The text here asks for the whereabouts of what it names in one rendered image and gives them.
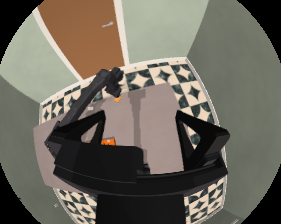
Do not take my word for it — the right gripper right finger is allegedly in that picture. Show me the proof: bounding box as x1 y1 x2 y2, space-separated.
175 110 230 171

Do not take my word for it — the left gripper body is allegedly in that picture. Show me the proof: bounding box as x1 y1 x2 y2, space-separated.
105 86 122 98

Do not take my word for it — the orange rack of bins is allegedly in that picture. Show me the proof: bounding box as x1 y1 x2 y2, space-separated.
101 139 116 145

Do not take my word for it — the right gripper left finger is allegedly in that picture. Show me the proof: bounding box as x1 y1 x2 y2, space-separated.
51 110 106 144

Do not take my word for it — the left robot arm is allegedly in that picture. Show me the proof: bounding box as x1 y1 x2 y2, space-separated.
44 67 123 159

